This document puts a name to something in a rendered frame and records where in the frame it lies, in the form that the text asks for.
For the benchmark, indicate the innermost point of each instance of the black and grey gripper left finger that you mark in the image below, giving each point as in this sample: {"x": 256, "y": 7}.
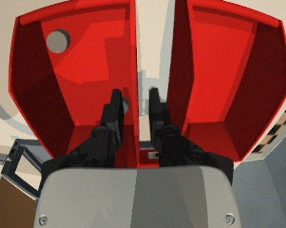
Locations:
{"x": 105, "y": 139}

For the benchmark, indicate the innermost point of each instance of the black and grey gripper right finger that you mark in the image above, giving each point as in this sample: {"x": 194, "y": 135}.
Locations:
{"x": 174, "y": 149}

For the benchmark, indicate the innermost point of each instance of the grey disc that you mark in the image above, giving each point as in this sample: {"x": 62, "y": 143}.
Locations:
{"x": 125, "y": 102}
{"x": 58, "y": 40}

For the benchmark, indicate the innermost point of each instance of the grey metal shelf rack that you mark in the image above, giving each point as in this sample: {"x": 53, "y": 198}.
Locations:
{"x": 31, "y": 150}

